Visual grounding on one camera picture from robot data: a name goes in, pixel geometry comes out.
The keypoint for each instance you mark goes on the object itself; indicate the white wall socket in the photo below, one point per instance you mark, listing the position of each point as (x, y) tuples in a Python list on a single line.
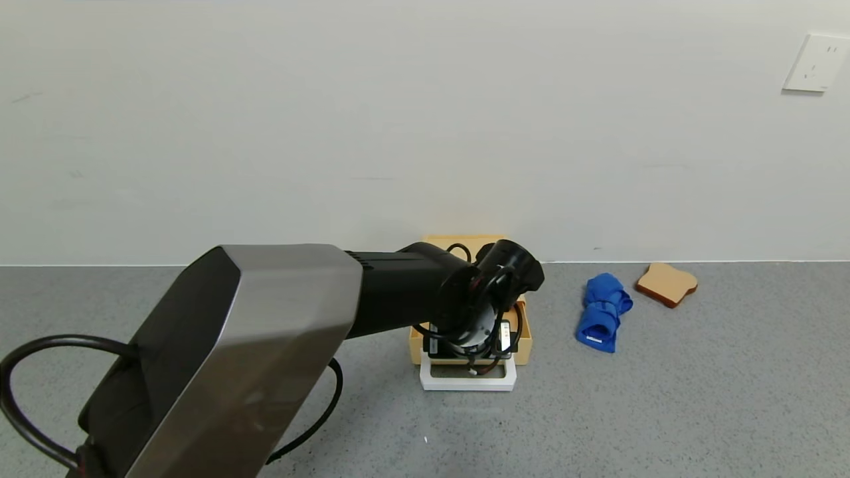
[(818, 61)]

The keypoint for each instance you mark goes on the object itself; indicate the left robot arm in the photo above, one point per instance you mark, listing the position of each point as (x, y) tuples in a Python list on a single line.
[(279, 318)]

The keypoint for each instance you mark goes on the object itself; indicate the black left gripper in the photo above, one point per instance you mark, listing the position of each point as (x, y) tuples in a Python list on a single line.
[(469, 352)]

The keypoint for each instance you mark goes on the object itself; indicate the brown toast slice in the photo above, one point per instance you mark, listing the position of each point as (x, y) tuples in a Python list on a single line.
[(667, 282)]

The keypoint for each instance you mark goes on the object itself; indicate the blue rolled cloth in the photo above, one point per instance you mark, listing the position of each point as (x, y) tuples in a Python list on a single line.
[(601, 318)]

